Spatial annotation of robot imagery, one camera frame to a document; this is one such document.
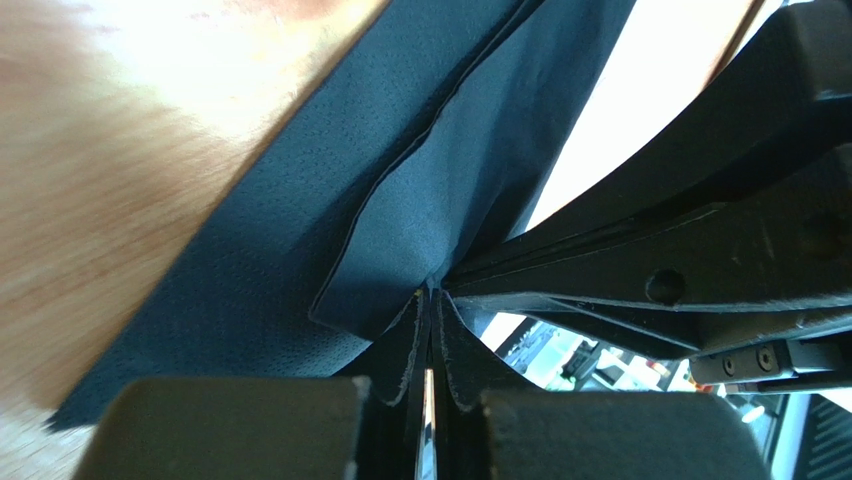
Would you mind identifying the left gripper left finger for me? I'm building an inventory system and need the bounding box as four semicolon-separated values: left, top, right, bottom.
74;291;429;479

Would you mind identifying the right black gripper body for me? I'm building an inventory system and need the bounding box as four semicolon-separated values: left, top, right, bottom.
690;312;851;395

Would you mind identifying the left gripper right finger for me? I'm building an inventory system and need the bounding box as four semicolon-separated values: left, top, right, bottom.
429;290;769;479

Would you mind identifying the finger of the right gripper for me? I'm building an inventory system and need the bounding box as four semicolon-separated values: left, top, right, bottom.
449;145;851;358
448;1;851;286

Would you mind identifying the black paper napkin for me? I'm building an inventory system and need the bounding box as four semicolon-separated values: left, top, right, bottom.
47;1;634;431

